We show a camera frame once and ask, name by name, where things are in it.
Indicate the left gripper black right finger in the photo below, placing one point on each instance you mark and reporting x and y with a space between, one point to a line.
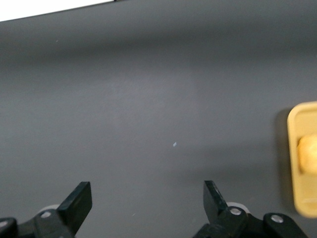
214 200

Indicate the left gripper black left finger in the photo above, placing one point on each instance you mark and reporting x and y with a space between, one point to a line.
74 208

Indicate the yellow potato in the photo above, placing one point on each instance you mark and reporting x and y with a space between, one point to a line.
308 153

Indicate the yellow plastic tray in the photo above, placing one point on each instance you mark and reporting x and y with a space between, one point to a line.
301 193

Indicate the dark grey table mat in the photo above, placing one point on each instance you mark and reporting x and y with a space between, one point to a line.
123 99

